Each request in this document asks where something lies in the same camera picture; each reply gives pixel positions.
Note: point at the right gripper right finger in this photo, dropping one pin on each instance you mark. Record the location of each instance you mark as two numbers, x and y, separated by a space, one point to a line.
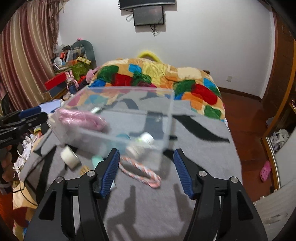
223 210

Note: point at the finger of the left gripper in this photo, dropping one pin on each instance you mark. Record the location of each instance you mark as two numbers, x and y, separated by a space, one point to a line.
35 112
32 121

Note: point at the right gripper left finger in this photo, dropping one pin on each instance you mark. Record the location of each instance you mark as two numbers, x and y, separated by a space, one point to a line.
54 218

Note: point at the white bandage roll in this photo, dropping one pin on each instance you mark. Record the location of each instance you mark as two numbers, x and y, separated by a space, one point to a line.
69 157

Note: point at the white ointment tube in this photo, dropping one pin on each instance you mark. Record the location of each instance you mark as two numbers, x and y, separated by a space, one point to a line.
96 110

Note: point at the right hand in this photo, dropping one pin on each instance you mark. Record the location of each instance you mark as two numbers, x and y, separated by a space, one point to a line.
7 166

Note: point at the blue white book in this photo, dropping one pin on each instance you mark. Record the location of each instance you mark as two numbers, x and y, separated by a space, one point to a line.
49 107

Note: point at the pink bunny toy bottle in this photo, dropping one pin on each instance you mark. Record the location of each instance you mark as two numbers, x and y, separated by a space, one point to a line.
72 84

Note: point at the red box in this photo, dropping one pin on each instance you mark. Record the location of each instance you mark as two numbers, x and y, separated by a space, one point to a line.
56 80

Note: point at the white suitcase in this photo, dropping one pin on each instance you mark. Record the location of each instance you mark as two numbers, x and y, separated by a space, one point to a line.
276 208

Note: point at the pink croc slipper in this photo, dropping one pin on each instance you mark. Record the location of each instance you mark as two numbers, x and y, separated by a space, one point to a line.
265 171

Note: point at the pink knit hat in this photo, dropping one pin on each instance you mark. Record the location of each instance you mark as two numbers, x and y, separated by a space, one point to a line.
91 73

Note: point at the striped pink curtain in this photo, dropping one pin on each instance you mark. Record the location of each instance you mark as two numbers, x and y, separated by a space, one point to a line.
27 43

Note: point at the grey black blanket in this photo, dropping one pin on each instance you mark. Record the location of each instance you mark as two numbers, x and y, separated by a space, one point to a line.
146 204

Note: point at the grey neck pillow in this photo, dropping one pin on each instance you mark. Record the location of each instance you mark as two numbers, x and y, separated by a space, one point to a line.
88 51

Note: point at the colourful patchwork quilt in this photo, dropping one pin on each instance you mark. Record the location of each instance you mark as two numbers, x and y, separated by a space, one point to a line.
188 83

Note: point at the clear plastic storage box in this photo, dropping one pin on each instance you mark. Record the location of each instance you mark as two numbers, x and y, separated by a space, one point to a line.
134 120

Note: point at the wooden wardrobe shelves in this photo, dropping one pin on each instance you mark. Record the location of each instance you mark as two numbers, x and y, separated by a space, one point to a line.
279 91

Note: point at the white wall socket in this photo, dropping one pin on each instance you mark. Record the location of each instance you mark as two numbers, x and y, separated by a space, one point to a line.
229 79

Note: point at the black wall television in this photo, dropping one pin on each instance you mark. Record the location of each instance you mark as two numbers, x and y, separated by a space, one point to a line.
128 4

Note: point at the small wall monitor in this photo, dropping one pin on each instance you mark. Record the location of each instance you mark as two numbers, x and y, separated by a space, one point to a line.
148 15

